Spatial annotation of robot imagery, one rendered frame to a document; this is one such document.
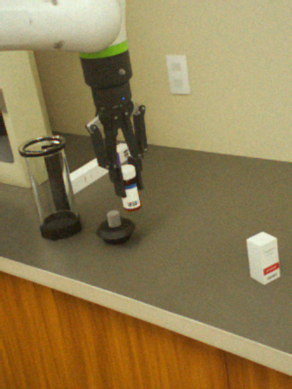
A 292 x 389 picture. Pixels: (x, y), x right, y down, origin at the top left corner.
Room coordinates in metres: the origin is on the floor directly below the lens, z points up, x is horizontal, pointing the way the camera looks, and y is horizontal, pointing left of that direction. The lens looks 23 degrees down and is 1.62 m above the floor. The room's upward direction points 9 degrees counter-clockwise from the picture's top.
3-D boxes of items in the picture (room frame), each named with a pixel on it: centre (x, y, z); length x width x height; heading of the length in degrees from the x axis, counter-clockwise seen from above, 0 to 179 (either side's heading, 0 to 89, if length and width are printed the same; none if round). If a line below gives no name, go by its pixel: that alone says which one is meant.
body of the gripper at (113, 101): (1.19, 0.03, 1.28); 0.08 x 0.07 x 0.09; 124
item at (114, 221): (1.29, 0.08, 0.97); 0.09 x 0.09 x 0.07
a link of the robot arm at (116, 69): (1.19, 0.03, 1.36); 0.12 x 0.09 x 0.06; 34
